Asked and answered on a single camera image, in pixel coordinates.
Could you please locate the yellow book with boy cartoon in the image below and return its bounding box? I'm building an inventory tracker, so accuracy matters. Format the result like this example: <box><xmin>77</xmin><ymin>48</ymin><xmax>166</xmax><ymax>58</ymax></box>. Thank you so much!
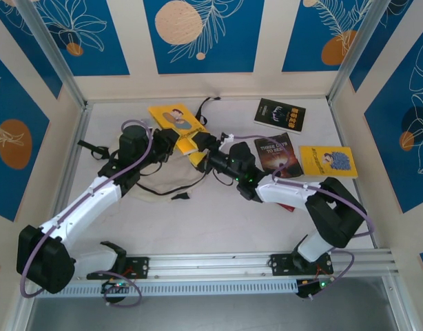
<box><xmin>147</xmin><ymin>103</ymin><xmax>212</xmax><ymax>169</ymax></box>

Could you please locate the beige canvas backpack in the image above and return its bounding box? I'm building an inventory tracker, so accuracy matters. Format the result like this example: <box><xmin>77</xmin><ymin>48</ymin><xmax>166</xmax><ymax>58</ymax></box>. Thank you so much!
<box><xmin>76</xmin><ymin>96</ymin><xmax>222</xmax><ymax>205</ymax></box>

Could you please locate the dark Three Days book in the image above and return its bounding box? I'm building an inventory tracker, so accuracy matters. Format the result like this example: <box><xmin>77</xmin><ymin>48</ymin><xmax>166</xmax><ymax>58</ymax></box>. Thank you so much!
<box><xmin>254</xmin><ymin>132</ymin><xmax>305</xmax><ymax>179</ymax></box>

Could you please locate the black book with gold title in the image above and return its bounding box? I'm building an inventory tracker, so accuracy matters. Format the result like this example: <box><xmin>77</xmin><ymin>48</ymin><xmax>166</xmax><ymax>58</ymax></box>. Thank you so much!
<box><xmin>253</xmin><ymin>97</ymin><xmax>307</xmax><ymax>134</ymax></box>

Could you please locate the yellow book with blue figure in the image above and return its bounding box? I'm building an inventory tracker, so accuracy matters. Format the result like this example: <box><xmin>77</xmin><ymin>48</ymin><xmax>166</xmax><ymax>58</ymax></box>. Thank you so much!
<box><xmin>298</xmin><ymin>144</ymin><xmax>359</xmax><ymax>179</ymax></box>

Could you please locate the small circuit board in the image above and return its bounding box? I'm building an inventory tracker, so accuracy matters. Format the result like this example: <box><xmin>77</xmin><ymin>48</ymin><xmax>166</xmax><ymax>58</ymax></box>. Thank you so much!
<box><xmin>100</xmin><ymin>279</ymin><xmax>132</xmax><ymax>294</ymax></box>
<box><xmin>296</xmin><ymin>278</ymin><xmax>337</xmax><ymax>299</ymax></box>

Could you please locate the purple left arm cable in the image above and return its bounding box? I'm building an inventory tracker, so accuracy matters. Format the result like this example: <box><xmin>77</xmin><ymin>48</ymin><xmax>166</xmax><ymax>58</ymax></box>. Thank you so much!
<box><xmin>20</xmin><ymin>119</ymin><xmax>154</xmax><ymax>308</ymax></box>

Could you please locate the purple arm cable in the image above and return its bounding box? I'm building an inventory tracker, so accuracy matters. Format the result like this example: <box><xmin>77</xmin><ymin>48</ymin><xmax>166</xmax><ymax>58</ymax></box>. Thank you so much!
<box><xmin>20</xmin><ymin>119</ymin><xmax>154</xmax><ymax>308</ymax></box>
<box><xmin>220</xmin><ymin>132</ymin><xmax>376</xmax><ymax>301</ymax></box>

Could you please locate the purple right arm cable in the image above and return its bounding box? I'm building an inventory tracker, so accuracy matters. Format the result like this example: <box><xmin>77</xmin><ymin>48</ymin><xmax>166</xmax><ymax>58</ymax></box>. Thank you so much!
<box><xmin>220</xmin><ymin>132</ymin><xmax>376</xmax><ymax>301</ymax></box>

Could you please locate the aluminium side rail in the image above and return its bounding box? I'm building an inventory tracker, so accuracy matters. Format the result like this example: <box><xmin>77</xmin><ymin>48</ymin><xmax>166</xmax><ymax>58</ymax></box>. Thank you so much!
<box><xmin>327</xmin><ymin>99</ymin><xmax>380</xmax><ymax>250</ymax></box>
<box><xmin>41</xmin><ymin>101</ymin><xmax>92</xmax><ymax>257</ymax></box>

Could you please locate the long aluminium frame rail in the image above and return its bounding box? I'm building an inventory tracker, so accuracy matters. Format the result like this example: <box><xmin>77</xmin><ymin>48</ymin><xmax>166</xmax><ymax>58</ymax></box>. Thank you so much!
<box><xmin>20</xmin><ymin>248</ymin><xmax>402</xmax><ymax>283</ymax></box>

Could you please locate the white slotted cable duct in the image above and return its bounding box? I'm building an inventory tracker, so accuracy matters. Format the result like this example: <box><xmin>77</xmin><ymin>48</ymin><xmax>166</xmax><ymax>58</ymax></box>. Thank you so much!
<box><xmin>34</xmin><ymin>278</ymin><xmax>299</xmax><ymax>299</ymax></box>

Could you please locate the aluminium frame post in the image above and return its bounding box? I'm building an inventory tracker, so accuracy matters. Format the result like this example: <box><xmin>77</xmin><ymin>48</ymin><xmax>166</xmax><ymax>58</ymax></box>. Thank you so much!
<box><xmin>14</xmin><ymin>0</ymin><xmax>88</xmax><ymax>108</ymax></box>
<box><xmin>327</xmin><ymin>0</ymin><xmax>395</xmax><ymax>106</ymax></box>

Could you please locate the aluminium frame leg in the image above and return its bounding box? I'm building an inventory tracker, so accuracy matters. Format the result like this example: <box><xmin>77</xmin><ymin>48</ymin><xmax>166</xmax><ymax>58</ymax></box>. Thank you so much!
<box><xmin>6</xmin><ymin>281</ymin><xmax>39</xmax><ymax>331</ymax></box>
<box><xmin>382</xmin><ymin>275</ymin><xmax>417</xmax><ymax>331</ymax></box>

